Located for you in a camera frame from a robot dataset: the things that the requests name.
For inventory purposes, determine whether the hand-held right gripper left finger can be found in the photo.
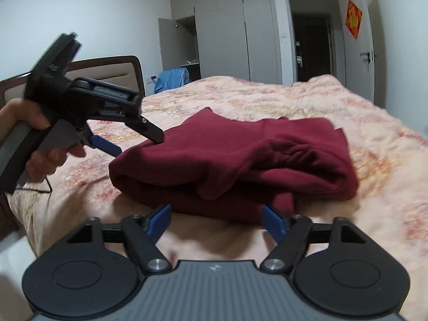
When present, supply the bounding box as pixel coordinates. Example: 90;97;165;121
67;204;173;273

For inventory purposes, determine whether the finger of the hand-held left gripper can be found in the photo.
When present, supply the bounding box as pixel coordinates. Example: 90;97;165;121
81;123;123;158
124;115;165;144

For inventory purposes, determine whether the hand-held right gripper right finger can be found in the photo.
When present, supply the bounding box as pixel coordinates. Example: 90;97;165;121
260;205;367;273

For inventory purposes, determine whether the maroon long-sleeve shirt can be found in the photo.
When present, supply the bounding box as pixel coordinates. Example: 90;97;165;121
109;107;360;225

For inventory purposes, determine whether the person's left hand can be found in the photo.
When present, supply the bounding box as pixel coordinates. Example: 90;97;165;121
0;98;86;183

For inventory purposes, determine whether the blue cloth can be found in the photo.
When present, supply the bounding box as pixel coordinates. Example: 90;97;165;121
154;67;191;95

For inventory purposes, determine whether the floral peach blanket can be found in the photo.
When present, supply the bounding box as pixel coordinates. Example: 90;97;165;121
7;74;428;321

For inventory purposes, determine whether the grey wardrobe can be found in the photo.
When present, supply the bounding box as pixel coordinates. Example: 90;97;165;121
158;0;283;86

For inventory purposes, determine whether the white door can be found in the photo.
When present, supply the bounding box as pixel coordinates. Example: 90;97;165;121
337;0;384;108

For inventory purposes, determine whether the red diamond door decoration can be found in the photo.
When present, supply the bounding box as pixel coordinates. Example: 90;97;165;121
345;0;364;41

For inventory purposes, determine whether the black cable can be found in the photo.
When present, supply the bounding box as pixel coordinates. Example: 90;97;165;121
15;175;54;195

